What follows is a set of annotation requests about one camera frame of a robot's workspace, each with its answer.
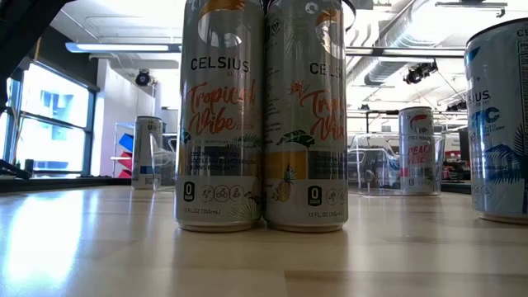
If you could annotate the Celsius Tropical Vibe can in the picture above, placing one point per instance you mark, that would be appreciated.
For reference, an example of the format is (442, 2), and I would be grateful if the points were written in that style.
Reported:
(218, 123)
(305, 123)

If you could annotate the Celsius Arctic Vibe can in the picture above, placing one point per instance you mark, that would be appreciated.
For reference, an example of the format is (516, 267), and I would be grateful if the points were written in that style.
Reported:
(499, 123)
(144, 152)

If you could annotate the Celsius Peach Vibe can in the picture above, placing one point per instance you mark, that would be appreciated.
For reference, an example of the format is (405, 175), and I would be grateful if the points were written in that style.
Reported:
(416, 152)

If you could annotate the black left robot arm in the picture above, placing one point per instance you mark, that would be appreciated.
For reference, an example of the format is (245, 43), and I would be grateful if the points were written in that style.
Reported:
(20, 33)

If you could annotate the clear plastic bin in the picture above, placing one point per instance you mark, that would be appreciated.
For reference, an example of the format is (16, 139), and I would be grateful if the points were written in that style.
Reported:
(167, 165)
(371, 181)

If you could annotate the blue shelf bin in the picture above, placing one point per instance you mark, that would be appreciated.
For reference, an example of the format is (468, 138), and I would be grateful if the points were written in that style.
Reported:
(126, 142)

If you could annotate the red shelf bin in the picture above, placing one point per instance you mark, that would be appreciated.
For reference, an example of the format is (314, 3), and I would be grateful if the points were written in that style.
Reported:
(126, 160)
(125, 174)

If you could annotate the black round ceiling speaker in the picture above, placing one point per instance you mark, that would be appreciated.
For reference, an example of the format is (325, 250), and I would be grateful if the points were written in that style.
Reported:
(142, 78)

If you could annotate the white shelf rack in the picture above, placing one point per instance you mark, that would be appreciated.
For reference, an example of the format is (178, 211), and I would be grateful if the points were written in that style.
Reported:
(115, 158)

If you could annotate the dark ceiling box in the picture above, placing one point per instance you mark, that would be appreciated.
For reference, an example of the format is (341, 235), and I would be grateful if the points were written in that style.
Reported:
(359, 4)

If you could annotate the long ceiling light fixture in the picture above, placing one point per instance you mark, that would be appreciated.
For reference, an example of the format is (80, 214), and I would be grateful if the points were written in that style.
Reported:
(123, 47)

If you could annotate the black ceiling spotlight cluster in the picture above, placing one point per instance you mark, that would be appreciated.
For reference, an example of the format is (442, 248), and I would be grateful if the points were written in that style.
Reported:
(455, 106)
(420, 73)

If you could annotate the black monitor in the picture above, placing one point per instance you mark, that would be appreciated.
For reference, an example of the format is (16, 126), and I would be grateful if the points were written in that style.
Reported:
(464, 146)

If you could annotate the large dark-framed window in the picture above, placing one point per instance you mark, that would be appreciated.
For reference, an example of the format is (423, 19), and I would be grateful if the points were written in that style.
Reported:
(53, 136)

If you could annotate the silver ceiling air duct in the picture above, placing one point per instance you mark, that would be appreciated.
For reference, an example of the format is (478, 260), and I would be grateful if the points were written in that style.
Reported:
(387, 70)

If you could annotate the black aluminium table frame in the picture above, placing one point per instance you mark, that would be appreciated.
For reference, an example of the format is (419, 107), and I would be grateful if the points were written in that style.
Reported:
(53, 185)

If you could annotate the black ceiling track rail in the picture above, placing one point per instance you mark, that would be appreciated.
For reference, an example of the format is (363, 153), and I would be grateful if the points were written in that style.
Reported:
(470, 4)

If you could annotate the black frame strut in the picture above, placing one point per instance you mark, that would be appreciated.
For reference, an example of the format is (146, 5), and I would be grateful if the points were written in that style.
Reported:
(12, 170)

